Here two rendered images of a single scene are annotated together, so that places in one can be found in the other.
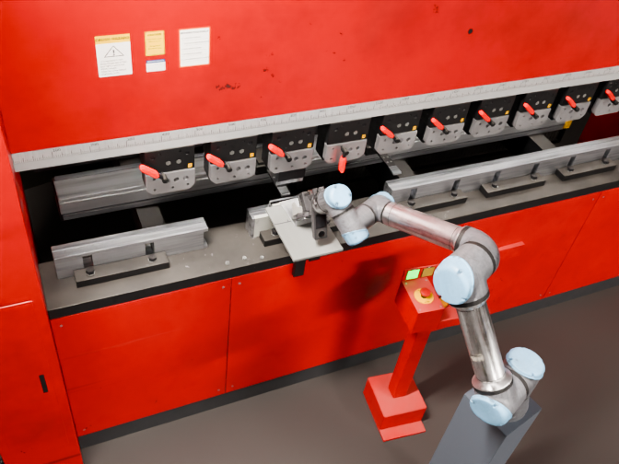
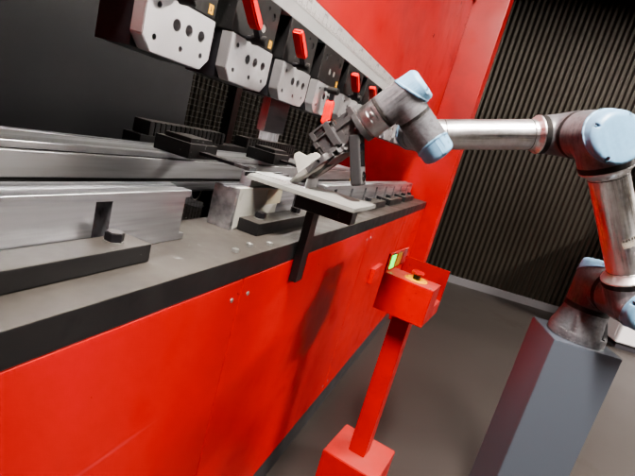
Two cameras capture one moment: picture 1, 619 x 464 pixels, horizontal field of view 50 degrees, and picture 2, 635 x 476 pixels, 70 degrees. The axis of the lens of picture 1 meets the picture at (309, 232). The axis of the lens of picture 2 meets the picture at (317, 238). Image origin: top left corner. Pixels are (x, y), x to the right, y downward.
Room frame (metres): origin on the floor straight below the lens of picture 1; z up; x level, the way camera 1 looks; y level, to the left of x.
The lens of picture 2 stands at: (0.84, 0.70, 1.13)
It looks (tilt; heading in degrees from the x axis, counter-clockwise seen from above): 13 degrees down; 319
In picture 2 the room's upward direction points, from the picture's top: 15 degrees clockwise
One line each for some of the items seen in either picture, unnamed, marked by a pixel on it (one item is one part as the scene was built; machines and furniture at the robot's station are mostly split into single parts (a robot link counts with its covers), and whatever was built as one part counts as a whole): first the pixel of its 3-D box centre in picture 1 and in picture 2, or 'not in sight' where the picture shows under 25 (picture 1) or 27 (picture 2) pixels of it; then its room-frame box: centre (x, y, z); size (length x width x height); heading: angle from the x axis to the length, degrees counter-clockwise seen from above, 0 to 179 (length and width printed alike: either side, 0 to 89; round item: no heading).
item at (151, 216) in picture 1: (138, 194); not in sight; (1.90, 0.68, 0.81); 0.64 x 0.08 x 0.14; 30
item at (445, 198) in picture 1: (431, 203); not in sight; (2.04, -0.46, 0.89); 0.30 x 0.05 x 0.03; 120
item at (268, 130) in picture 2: (290, 172); (272, 120); (1.79, 0.10, 1.13); 0.10 x 0.02 x 0.10; 120
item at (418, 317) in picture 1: (432, 297); (414, 284); (1.67, -0.49, 0.75); 0.20 x 0.16 x 0.18; 114
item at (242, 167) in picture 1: (229, 152); (235, 37); (1.68, 0.29, 1.26); 0.15 x 0.09 x 0.17; 120
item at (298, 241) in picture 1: (303, 228); (314, 192); (1.66, 0.02, 1.00); 0.26 x 0.18 x 0.01; 30
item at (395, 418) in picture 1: (396, 404); (361, 467); (1.64, -0.50, 0.06); 0.25 x 0.20 x 0.12; 24
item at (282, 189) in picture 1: (273, 170); (210, 152); (1.93, 0.17, 1.01); 0.26 x 0.12 x 0.05; 30
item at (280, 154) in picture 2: (382, 151); (286, 160); (2.16, -0.23, 1.01); 0.26 x 0.12 x 0.05; 30
